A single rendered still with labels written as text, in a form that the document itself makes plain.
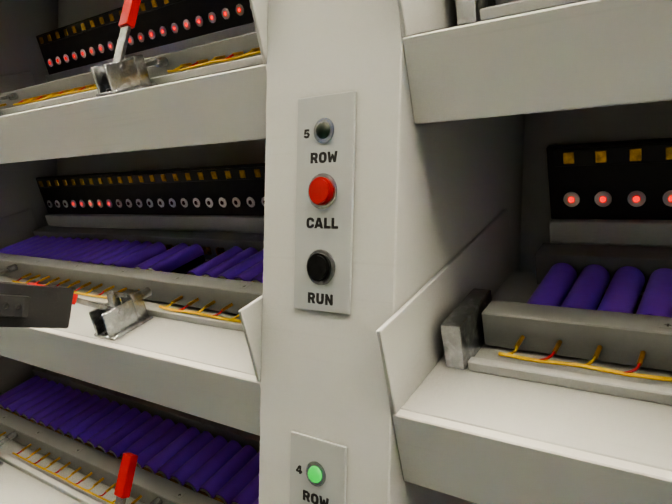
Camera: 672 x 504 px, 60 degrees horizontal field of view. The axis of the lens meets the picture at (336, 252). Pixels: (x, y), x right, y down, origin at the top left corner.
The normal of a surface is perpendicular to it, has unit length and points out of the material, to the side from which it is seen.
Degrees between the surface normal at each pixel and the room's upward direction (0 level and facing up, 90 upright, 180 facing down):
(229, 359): 21
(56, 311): 90
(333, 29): 90
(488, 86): 111
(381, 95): 90
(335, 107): 90
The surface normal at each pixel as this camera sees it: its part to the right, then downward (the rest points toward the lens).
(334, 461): -0.58, 0.02
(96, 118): -0.55, 0.37
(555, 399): -0.18, -0.93
